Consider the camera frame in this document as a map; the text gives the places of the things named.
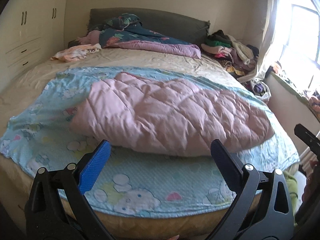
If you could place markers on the finger of the dark-padded right gripper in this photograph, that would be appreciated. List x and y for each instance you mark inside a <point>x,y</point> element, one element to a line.
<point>262,208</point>

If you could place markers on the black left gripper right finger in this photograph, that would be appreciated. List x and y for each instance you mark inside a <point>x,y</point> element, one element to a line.
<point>308,138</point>

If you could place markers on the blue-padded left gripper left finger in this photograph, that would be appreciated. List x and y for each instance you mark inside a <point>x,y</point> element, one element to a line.
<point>57,207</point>

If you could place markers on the pink quilted jacket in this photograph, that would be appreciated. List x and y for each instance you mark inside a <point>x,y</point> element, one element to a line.
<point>174,117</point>

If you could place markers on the pile of assorted clothes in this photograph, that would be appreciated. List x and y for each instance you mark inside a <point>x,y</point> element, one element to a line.
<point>236,58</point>

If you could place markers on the green fuzzy cloth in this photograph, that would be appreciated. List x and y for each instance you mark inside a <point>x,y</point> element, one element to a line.
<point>292,187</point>

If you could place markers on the beige bed sheet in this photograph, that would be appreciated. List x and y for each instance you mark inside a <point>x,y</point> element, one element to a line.
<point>125,57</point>

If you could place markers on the white sheer curtain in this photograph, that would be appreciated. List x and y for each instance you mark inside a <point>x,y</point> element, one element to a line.
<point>267,48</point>

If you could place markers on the peach white crumpled garment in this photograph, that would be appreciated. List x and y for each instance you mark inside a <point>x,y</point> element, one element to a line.
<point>76,53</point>

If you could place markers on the dark green headboard cushion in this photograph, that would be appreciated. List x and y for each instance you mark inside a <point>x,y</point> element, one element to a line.
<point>178,26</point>

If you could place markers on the pink pillow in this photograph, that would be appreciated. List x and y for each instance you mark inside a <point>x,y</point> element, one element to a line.
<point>91,38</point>

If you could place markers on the cream built-in wardrobe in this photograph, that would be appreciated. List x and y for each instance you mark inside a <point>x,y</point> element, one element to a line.
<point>31,32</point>

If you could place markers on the dark floral purple-lined quilt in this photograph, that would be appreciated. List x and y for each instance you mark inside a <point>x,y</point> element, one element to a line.
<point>126,31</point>

